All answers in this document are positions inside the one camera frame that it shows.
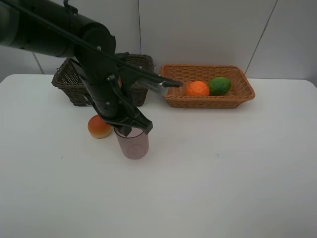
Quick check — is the purple translucent plastic cup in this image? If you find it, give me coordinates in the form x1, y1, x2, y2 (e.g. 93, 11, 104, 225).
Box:
114, 127, 149, 160

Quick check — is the tan wicker basket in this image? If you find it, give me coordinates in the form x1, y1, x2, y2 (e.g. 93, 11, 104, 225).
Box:
160, 64, 255, 109

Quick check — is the black camera cable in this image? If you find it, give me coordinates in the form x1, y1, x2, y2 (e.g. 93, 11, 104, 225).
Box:
4, 0, 159, 77

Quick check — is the dark brown wicker basket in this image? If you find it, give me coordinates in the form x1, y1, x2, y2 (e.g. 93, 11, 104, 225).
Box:
52, 53, 155, 107

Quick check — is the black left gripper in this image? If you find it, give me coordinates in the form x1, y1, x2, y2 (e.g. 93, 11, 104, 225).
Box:
84, 73, 153, 136

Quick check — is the green lime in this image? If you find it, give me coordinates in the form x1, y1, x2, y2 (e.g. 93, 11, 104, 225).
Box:
208, 77, 231, 96

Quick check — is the red orange bun toy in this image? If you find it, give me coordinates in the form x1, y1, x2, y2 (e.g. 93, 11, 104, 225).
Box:
87, 115, 112, 139

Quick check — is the orange tangerine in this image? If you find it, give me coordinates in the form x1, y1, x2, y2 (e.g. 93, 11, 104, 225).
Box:
186, 81, 210, 96

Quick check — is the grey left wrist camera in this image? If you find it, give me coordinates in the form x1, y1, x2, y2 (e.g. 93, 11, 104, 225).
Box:
136, 75, 183, 96

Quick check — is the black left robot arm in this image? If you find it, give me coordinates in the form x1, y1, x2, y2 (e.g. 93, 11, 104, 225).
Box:
0, 0, 155, 135

